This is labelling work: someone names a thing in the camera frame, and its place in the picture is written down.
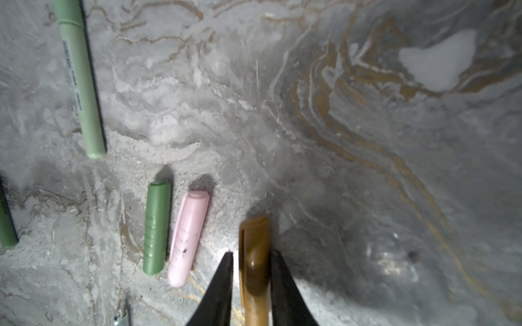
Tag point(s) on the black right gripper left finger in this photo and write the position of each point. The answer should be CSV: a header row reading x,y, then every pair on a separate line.
x,y
215,306

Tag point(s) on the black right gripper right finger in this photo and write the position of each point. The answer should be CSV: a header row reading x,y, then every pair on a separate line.
x,y
288,306

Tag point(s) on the orange pen cap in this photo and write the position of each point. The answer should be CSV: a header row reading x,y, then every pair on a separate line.
x,y
254,268

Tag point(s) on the light green pen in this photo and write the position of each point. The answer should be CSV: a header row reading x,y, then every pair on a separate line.
x,y
73,33

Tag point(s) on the pink pen cap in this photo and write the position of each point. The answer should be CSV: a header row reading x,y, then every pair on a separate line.
x,y
186,236

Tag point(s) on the green pen cap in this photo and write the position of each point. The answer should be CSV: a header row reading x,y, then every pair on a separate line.
x,y
157,214

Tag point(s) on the dark green uncapped pen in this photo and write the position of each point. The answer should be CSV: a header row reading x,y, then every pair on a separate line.
x,y
8,235

